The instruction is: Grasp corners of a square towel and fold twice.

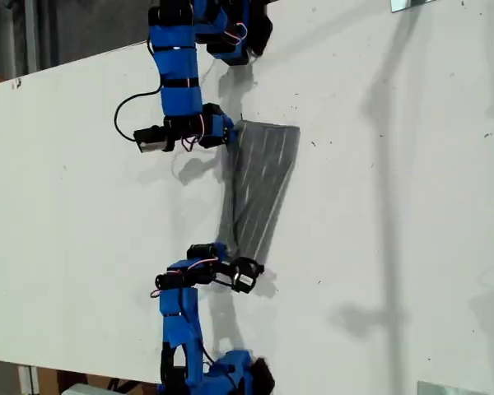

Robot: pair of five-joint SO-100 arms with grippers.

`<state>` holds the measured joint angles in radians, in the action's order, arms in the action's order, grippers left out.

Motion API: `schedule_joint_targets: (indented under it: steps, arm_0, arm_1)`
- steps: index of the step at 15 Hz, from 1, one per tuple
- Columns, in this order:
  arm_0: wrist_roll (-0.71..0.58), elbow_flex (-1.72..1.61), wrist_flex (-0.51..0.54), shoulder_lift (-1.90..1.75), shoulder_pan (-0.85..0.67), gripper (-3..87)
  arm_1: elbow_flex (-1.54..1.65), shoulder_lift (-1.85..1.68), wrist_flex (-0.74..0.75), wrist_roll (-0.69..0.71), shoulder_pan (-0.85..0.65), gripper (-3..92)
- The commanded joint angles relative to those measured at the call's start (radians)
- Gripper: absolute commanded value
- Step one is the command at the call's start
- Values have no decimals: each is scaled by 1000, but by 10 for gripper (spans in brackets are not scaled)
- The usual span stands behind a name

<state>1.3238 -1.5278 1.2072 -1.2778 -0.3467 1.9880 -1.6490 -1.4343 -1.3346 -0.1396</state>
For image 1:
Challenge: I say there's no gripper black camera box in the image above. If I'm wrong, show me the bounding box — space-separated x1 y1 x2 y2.
228 257 265 294
133 125 176 154

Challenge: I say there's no grey striped square towel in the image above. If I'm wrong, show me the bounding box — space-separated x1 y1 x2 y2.
216 119 301 267

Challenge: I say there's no brown cardboard box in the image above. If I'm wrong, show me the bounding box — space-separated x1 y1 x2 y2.
36 367 147 395

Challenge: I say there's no grey metal post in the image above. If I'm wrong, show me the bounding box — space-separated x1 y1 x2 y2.
24 0 39 77

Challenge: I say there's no white metal table leg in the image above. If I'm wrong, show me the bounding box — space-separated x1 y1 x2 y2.
18 364 40 395

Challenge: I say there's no camera black stalk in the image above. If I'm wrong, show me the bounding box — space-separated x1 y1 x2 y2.
212 263 235 287

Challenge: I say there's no white container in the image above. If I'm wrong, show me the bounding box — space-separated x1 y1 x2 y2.
63 383 112 395

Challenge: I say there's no camera black cable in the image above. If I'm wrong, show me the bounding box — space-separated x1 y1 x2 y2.
197 316 216 367
114 84 164 143

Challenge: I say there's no arm red white wire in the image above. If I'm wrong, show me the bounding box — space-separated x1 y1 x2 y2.
150 257 219 298
180 22 248 151

